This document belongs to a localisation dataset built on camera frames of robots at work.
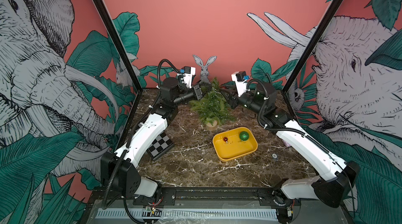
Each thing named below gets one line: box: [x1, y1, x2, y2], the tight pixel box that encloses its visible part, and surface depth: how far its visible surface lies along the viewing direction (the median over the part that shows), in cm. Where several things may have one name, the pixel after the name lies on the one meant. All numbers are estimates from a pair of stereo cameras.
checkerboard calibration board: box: [146, 130, 175, 162], surface depth 90 cm
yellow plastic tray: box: [212, 126, 259, 162], surface depth 93 cm
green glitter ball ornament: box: [239, 131, 250, 142], surface depth 94 cm
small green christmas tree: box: [189, 76, 236, 131], surface depth 78 cm
